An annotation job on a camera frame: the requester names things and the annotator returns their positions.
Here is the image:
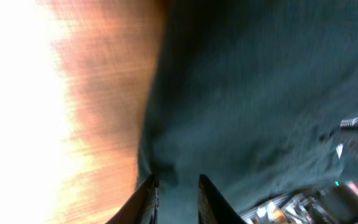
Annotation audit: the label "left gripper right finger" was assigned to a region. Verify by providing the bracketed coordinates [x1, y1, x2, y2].
[198, 174, 245, 224]

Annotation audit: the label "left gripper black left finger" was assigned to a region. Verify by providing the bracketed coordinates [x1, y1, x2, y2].
[106, 175, 159, 224]

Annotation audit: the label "black shorts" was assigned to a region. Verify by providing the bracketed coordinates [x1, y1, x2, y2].
[139, 0, 358, 223]

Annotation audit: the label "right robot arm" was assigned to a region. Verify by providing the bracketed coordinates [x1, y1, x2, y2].
[312, 117, 358, 223]

